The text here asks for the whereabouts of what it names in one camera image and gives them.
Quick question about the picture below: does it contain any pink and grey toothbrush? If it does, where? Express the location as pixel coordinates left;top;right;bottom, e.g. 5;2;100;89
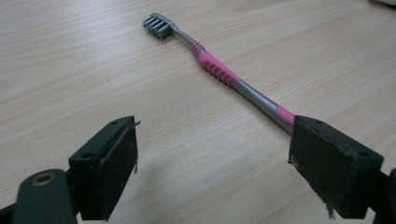
142;12;296;135

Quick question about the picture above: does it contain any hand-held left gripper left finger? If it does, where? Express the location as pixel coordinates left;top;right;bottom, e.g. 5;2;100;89
68;115;142;222

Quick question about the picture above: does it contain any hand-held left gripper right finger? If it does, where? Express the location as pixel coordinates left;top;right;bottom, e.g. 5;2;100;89
288;114;385;220

